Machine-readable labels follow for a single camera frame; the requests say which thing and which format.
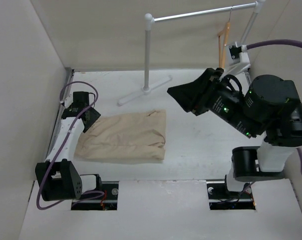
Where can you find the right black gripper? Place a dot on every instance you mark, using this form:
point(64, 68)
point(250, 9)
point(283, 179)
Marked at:
point(191, 97)

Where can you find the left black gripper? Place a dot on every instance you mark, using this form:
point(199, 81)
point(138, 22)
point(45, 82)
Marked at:
point(93, 117)

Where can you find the wooden clothes hanger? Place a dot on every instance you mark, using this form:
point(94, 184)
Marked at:
point(222, 41)

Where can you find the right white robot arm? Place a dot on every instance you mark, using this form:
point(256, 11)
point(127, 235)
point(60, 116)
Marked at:
point(271, 107)

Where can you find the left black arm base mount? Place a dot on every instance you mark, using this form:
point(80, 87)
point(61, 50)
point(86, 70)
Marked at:
point(104, 201)

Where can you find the white and silver clothes rack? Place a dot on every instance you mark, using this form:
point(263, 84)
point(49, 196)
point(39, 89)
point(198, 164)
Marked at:
point(189, 39)

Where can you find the beige trousers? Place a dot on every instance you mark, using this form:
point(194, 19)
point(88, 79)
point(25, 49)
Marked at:
point(128, 136)

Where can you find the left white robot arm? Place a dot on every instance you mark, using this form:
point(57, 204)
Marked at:
point(57, 175)

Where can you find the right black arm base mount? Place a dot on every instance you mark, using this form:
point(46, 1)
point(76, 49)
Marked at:
point(220, 198)

